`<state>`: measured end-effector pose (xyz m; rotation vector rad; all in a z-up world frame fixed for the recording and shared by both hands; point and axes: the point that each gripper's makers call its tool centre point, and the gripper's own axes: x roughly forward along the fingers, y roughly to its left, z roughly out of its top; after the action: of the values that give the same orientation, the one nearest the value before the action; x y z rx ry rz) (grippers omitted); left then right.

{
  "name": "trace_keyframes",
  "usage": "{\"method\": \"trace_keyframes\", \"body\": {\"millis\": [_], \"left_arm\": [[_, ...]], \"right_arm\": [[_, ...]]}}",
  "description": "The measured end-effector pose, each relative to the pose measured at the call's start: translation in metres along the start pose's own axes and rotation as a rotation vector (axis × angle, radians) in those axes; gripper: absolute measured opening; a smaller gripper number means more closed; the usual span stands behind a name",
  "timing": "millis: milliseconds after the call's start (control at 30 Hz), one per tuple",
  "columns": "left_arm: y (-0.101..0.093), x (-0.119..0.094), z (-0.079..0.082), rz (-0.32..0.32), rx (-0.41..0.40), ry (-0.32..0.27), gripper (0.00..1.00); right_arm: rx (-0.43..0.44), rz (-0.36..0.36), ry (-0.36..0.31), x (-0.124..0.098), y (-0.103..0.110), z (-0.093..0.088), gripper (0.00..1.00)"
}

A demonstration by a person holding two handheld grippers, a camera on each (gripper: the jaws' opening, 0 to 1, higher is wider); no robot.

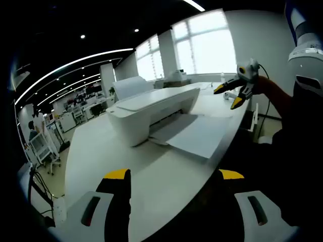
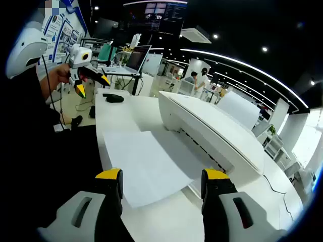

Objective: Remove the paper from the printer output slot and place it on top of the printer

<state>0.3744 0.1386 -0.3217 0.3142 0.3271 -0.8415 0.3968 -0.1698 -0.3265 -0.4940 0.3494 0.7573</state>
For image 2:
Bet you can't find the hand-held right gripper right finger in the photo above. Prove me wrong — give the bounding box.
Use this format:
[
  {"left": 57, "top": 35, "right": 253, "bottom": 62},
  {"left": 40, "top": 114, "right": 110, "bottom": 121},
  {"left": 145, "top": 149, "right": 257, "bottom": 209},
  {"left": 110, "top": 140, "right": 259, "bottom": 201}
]
[{"left": 201, "top": 168, "right": 287, "bottom": 242}]

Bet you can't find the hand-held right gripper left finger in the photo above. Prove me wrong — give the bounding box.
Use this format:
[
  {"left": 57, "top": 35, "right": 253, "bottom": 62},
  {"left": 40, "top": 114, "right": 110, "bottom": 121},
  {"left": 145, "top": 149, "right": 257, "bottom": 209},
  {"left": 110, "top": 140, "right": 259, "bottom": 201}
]
[{"left": 37, "top": 168, "right": 134, "bottom": 242}]

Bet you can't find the white paper sheet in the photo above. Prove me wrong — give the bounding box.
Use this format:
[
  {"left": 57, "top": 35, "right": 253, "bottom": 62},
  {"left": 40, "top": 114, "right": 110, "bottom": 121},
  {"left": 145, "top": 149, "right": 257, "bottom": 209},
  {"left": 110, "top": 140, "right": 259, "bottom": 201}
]
[{"left": 102, "top": 130, "right": 203, "bottom": 209}]

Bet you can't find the white printer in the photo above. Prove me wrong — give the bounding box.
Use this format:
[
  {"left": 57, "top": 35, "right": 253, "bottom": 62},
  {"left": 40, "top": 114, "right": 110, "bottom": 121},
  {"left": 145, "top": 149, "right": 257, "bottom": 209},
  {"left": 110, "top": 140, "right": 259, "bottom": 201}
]
[{"left": 158, "top": 90, "right": 265, "bottom": 177}]

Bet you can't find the person's left hand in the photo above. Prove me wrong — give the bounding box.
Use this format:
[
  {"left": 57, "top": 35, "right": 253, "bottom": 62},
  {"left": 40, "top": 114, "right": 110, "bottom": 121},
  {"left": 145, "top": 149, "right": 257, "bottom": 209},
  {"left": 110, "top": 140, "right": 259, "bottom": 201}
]
[{"left": 56, "top": 63, "right": 72, "bottom": 84}]

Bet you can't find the black computer mouse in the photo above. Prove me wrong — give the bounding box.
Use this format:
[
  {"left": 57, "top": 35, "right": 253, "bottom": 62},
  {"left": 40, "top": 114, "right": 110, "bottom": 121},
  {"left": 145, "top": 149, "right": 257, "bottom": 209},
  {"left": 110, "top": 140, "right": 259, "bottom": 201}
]
[{"left": 102, "top": 93, "right": 125, "bottom": 104}]

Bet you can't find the person's black shoe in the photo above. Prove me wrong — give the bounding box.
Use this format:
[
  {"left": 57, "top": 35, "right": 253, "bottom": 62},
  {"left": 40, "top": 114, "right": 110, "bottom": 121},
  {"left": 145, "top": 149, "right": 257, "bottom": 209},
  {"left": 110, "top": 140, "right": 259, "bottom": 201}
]
[{"left": 71, "top": 115, "right": 84, "bottom": 130}]

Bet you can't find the black laptop stand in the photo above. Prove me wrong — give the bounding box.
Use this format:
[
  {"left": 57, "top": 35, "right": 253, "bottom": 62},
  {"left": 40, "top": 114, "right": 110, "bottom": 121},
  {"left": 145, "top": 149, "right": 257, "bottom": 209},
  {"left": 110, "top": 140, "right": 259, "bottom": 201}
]
[{"left": 110, "top": 73, "right": 142, "bottom": 96}]

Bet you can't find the silver laptop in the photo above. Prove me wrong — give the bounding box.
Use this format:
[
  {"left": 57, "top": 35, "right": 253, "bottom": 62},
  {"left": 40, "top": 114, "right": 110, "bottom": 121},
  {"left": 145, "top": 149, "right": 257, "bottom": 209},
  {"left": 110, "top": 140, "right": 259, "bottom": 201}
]
[{"left": 101, "top": 44, "right": 152, "bottom": 77}]

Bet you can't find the person's black clothing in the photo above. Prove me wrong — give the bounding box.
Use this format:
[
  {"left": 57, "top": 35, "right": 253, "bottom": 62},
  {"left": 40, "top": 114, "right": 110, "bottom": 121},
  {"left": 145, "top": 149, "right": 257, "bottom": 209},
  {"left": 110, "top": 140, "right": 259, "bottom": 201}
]
[{"left": 0, "top": 64, "right": 108, "bottom": 229}]

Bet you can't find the white shelf unit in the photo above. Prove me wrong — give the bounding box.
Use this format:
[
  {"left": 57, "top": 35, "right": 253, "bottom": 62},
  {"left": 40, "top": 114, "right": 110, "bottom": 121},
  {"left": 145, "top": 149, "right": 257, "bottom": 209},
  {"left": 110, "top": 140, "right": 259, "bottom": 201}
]
[{"left": 261, "top": 133, "right": 287, "bottom": 163}]

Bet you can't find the ceiling air conditioner unit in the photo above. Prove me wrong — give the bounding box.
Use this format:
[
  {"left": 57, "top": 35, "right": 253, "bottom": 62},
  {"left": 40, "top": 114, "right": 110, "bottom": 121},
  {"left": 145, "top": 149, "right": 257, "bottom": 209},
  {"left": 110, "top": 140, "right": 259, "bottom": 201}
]
[{"left": 180, "top": 25, "right": 212, "bottom": 44}]

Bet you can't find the blue white wall display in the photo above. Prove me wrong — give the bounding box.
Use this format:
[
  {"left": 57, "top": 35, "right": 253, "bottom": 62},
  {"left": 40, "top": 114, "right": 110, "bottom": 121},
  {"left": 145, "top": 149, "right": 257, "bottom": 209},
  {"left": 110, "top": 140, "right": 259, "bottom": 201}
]
[{"left": 40, "top": 0, "right": 88, "bottom": 64}]

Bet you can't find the black chest device cable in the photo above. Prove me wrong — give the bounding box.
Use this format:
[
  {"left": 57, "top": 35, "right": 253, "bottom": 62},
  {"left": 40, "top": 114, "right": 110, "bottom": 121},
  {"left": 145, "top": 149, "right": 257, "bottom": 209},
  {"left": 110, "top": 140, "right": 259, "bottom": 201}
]
[{"left": 41, "top": 54, "right": 67, "bottom": 127}]

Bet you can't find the black printer cable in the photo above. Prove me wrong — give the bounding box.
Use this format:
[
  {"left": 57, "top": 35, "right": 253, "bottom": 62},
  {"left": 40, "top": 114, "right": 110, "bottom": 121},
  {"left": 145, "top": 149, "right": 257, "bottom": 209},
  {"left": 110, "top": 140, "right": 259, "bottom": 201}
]
[{"left": 263, "top": 173, "right": 295, "bottom": 221}]

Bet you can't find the large dark wall screen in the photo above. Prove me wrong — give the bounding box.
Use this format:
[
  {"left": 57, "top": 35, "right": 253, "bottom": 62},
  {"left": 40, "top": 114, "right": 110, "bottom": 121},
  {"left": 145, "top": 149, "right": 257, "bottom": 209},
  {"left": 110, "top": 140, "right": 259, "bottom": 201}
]
[{"left": 123, "top": 1, "right": 188, "bottom": 39}]

